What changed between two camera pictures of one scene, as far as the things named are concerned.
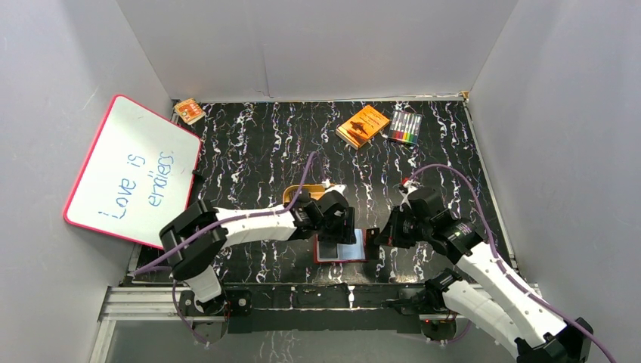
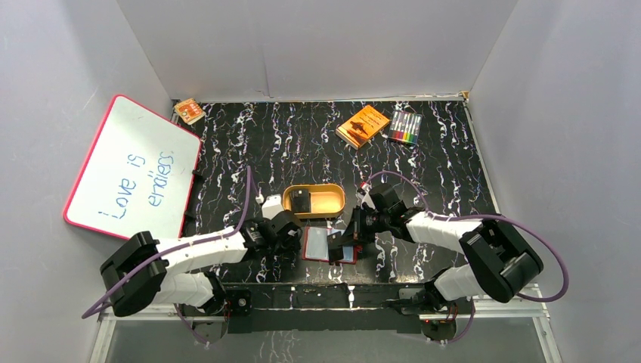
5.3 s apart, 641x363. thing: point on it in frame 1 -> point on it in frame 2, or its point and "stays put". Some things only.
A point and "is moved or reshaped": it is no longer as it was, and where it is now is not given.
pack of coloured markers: (405, 127) stays put
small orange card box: (190, 111) stays put
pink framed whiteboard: (137, 175) stays put
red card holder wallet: (317, 259) is moved or reshaped
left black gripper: (342, 226) -> (294, 220)
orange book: (362, 125) stays put
